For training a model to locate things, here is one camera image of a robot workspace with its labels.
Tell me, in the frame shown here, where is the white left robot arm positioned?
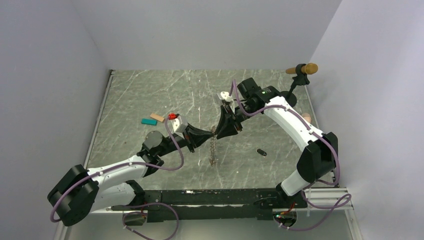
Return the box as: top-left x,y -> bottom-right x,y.
47,124 -> 215,227

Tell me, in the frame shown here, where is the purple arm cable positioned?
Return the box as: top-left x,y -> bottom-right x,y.
230,79 -> 353,232
49,117 -> 185,240

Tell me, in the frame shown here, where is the large ring of keys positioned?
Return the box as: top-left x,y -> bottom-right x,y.
207,125 -> 220,167

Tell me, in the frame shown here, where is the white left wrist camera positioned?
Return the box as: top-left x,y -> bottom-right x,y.
168,113 -> 189,134

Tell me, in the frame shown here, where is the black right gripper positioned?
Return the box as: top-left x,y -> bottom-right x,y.
214,101 -> 260,140

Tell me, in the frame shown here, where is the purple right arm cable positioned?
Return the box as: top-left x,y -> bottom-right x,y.
230,79 -> 353,232

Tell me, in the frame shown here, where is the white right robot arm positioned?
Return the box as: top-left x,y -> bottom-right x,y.
215,78 -> 340,208

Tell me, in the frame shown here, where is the teal rectangular block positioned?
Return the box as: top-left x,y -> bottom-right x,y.
140,118 -> 158,126

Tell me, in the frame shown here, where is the small black cylinder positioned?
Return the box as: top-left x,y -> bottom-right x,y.
256,148 -> 267,157

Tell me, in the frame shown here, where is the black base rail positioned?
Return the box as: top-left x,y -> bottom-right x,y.
111,188 -> 307,223

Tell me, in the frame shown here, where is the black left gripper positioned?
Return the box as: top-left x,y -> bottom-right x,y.
157,122 -> 214,158

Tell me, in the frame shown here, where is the orange rectangular block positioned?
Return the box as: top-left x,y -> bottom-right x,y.
149,113 -> 165,123

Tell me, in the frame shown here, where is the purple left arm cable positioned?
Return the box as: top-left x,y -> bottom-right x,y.
49,117 -> 185,240

